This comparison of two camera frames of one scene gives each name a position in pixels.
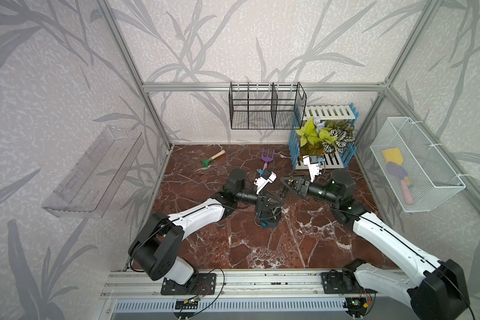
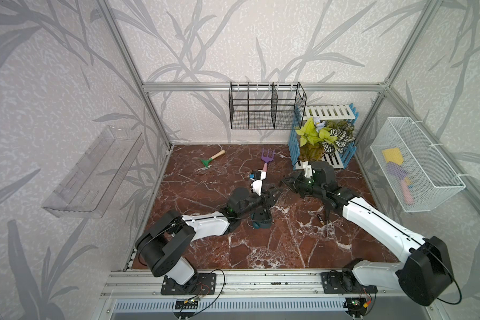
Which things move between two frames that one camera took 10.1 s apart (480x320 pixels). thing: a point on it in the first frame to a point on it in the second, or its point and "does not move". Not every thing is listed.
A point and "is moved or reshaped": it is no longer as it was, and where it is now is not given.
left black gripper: x=261 y=199 does not move
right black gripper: x=300 y=187 does not move
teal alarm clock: x=269 y=218 is moved or reshaped
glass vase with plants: x=319 y=137 does not move
